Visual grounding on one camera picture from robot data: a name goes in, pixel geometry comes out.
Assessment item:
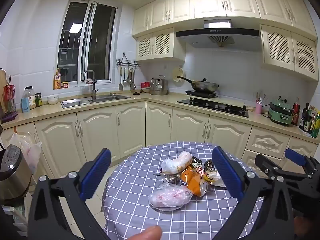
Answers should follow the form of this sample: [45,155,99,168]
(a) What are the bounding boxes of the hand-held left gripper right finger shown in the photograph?
[212,146,295,240]

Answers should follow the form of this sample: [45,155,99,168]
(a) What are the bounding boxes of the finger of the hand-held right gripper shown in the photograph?
[254,154,285,180]
[284,148,320,180]

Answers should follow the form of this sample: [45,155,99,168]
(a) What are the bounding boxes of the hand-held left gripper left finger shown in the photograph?
[27,148,112,240]

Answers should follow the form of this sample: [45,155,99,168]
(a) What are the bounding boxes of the silver clear wrapper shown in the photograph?
[160,171,182,184]

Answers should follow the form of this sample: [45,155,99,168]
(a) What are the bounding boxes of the person's right hand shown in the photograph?
[294,216,312,238]

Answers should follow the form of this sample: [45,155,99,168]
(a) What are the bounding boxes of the person's left hand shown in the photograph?
[129,225,162,240]

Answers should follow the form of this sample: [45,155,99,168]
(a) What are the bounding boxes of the orange snack packet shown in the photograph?
[180,168,208,197]

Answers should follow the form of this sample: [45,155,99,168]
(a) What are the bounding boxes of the yellow label bottle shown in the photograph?
[309,107,317,135]

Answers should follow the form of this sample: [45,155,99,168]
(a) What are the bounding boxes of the dark glass bottle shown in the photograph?
[299,102,310,130]
[304,105,314,133]

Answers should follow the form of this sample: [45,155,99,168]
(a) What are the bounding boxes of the green oil bottle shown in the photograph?
[311,110,320,138]

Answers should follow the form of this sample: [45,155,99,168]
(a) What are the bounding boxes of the red label sauce bottle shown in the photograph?
[292,97,301,126]

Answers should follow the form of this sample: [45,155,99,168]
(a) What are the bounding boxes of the cream base cabinets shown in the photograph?
[0,99,319,183]

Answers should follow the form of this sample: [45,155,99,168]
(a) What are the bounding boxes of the blue checked tablecloth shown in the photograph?
[102,141,265,240]

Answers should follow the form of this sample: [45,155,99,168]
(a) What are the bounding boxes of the green electric cooker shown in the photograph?
[268,98,294,126]

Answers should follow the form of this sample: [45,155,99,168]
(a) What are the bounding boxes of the pink utensil cup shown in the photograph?
[255,92,268,114]

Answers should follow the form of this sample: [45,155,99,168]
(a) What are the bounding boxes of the pink white plastic bag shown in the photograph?
[149,182,193,212]

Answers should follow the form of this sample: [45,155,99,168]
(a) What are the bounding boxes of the hanging plastic bag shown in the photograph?
[9,133,43,176]

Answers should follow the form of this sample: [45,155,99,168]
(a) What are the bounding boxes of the black glass gas stove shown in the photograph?
[177,97,249,118]

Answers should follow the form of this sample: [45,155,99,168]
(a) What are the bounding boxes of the steel sink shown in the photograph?
[61,94,131,109]

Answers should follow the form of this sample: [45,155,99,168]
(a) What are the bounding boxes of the steel faucet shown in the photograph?
[83,70,99,100]

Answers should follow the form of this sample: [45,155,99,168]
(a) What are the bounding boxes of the steel rice cooker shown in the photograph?
[0,144,32,201]

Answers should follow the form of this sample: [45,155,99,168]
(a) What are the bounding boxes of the steel wok with lid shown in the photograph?
[177,76,220,92]

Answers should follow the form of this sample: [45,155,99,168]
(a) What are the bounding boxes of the hanging metal spoon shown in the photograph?
[129,68,136,90]

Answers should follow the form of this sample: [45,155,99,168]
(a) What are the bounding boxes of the yellow detergent bottle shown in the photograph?
[53,68,62,90]

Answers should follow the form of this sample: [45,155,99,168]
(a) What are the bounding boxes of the large jar with white lid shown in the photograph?
[23,86,36,110]

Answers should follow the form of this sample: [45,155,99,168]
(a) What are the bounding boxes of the steel stock pot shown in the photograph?
[149,75,169,96]

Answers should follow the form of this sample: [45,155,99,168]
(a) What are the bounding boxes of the chopstick holder with red chopsticks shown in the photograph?
[0,75,19,123]

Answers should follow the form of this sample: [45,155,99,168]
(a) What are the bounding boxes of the wooden cutting board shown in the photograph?
[0,69,8,115]

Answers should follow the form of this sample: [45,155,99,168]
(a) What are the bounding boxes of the sliding window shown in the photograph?
[57,0,118,90]

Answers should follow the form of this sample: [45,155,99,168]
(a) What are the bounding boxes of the range hood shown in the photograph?
[176,19,260,49]

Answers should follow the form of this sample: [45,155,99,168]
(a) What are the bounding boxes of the lattice door wall cabinet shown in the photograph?
[260,24,319,82]
[136,27,186,62]

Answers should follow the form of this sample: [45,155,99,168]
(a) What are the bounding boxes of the round cream wall plate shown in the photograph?
[173,66,186,83]

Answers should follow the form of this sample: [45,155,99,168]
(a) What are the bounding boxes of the wall utensil rack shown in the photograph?
[116,52,142,68]

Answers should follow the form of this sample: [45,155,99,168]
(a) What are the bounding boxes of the cream wall cabinet row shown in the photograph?
[132,0,318,40]

